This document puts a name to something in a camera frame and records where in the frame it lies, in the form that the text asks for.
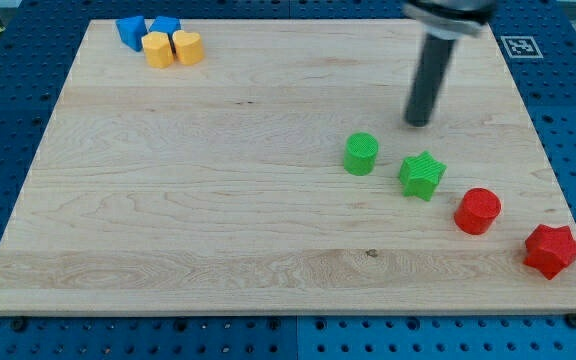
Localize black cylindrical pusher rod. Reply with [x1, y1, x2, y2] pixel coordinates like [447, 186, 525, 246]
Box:
[404, 33, 456, 127]

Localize blue block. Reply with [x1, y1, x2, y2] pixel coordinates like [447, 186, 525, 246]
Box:
[115, 15, 147, 52]
[149, 16, 182, 36]

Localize red star block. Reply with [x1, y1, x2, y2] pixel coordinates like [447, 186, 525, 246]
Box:
[523, 224, 576, 280]

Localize wooden board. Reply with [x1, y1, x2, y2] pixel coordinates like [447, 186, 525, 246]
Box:
[0, 20, 576, 317]

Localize silver tool flange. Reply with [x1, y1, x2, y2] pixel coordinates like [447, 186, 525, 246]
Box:
[402, 0, 497, 40]

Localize blue block left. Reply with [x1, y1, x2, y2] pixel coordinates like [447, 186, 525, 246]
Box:
[115, 15, 147, 52]

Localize yellow heart block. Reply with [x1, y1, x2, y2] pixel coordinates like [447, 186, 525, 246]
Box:
[172, 30, 205, 65]

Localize green star block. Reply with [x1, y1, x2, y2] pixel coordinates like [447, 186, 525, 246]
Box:
[398, 151, 447, 201]

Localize yellow pentagon block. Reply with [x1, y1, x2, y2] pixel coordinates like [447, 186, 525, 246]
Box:
[141, 31, 174, 68]

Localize green cylinder block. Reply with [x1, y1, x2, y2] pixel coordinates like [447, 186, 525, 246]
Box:
[343, 132, 379, 176]

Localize white fiducial marker tag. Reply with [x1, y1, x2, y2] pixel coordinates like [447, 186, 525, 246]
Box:
[501, 35, 543, 59]

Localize blue block right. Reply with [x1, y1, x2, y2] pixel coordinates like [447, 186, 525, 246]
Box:
[149, 16, 182, 36]

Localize red cylinder block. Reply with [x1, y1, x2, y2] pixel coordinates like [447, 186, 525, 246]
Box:
[453, 188, 502, 235]

